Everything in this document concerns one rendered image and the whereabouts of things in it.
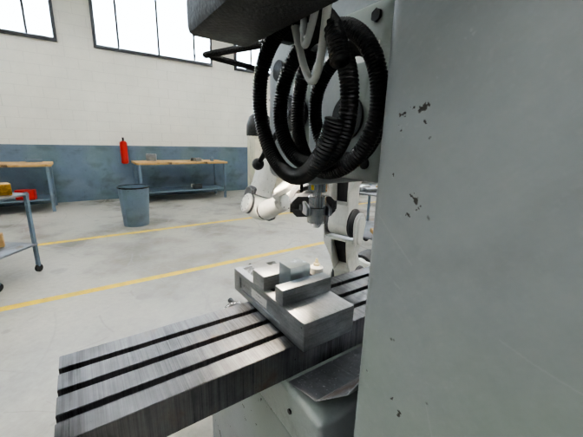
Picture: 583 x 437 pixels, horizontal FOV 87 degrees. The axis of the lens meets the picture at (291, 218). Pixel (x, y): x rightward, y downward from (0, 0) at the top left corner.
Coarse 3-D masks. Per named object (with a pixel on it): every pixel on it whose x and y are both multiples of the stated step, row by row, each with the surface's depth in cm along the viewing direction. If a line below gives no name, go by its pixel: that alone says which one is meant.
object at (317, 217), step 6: (312, 204) 76; (318, 204) 76; (324, 204) 77; (312, 210) 77; (318, 210) 77; (324, 210) 78; (312, 216) 77; (318, 216) 77; (324, 216) 78; (312, 222) 78; (318, 222) 77; (324, 222) 79
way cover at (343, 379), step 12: (360, 348) 80; (336, 360) 75; (348, 360) 74; (360, 360) 74; (312, 372) 71; (336, 372) 70; (348, 372) 69; (300, 384) 67; (312, 384) 66; (324, 384) 66; (336, 384) 65; (348, 384) 62; (312, 396) 62; (324, 396) 60; (336, 396) 55
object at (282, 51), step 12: (288, 48) 64; (276, 60) 68; (276, 72) 68; (276, 84) 70; (276, 144) 72; (312, 180) 65; (324, 180) 66; (336, 180) 68; (348, 180) 71; (360, 180) 73
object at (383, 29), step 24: (384, 0) 42; (384, 24) 42; (384, 48) 43; (312, 72) 56; (336, 72) 51; (360, 72) 47; (336, 96) 52; (360, 96) 47; (360, 120) 47; (312, 144) 58; (360, 168) 49
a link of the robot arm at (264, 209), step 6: (258, 198) 118; (264, 198) 121; (258, 204) 116; (264, 204) 111; (270, 204) 108; (252, 210) 116; (258, 210) 114; (264, 210) 111; (270, 210) 109; (276, 210) 108; (252, 216) 117; (258, 216) 116; (264, 216) 113; (270, 216) 112
